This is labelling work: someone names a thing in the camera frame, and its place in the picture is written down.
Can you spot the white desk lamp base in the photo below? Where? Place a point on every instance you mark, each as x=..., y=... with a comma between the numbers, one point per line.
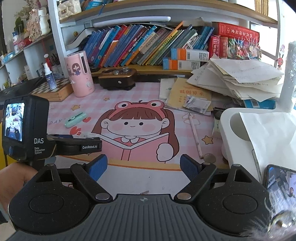
x=255, y=138

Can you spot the pink pencil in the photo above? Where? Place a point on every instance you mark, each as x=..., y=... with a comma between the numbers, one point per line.
x=195, y=136

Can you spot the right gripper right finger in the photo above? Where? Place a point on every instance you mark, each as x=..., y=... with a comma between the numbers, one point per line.
x=200, y=176

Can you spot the black electronic keyboard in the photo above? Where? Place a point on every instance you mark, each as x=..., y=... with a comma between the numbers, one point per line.
x=23, y=88

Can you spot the staples box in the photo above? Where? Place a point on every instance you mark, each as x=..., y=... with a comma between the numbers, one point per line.
x=83, y=135

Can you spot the dark brown wooden box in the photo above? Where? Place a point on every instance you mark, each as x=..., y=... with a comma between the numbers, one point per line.
x=118, y=79

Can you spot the wooden chess board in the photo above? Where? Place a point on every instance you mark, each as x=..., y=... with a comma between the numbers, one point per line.
x=61, y=92

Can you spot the person left hand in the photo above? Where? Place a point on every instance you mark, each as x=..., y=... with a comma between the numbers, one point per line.
x=13, y=177

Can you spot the red dictionary book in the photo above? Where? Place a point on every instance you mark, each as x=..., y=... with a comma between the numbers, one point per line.
x=236, y=42

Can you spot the spray bottle blue label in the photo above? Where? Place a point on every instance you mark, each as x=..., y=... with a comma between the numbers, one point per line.
x=49, y=77

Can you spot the white bookshelf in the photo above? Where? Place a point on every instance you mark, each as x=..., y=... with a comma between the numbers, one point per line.
x=170, y=13

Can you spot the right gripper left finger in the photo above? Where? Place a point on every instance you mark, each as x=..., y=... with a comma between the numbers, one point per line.
x=85, y=177

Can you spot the mint green correction tape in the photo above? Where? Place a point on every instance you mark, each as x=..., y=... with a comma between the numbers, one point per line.
x=70, y=122

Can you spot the pink cylinder humidifier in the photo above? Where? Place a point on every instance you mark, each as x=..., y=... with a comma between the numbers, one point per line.
x=79, y=74

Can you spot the black smartphone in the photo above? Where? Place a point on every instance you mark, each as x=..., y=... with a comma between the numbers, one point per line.
x=280, y=184

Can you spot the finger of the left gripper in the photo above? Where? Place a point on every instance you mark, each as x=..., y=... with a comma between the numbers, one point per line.
x=67, y=145

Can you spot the stack of papers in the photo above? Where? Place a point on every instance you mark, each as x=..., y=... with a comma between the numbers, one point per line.
x=240, y=79

